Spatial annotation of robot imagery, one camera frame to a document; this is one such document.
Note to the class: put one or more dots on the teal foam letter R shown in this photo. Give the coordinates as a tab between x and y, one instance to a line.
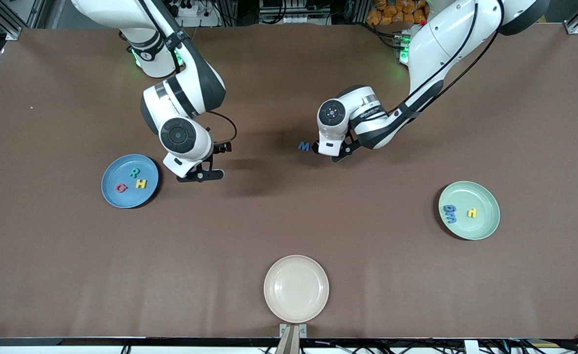
131	173

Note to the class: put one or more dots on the orange snack packets pile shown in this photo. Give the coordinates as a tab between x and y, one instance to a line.
392	12

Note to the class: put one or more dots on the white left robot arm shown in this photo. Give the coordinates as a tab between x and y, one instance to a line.
441	44

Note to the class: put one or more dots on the white power strip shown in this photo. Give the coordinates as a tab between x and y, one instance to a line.
195	14

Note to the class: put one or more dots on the blue plate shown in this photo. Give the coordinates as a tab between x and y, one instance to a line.
117	167

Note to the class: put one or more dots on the green plate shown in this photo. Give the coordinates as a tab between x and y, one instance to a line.
480	228

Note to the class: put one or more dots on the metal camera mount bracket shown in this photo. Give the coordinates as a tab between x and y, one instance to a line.
293	337

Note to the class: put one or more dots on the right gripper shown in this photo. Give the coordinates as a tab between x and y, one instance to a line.
218	149

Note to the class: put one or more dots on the black equipment rack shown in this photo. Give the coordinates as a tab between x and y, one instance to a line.
294	14

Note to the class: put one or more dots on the cream plate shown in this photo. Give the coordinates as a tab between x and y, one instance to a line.
296	289

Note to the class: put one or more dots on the pink foam letter Q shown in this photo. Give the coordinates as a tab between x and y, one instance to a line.
117	188

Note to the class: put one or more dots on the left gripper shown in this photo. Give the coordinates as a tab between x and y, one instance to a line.
315	147

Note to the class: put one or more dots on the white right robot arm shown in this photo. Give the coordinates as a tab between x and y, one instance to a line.
198	147

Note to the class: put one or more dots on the blue foam letter g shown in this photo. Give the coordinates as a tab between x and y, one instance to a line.
453	209

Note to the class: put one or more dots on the blue foam letter E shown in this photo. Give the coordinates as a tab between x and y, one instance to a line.
451	219

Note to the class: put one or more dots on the blue foam letter M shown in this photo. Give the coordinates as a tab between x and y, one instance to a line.
301	147

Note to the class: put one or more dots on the yellow foam letter H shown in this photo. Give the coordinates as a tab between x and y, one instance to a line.
141	184

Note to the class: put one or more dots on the yellow foam letter n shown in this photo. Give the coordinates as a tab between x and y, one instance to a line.
471	213

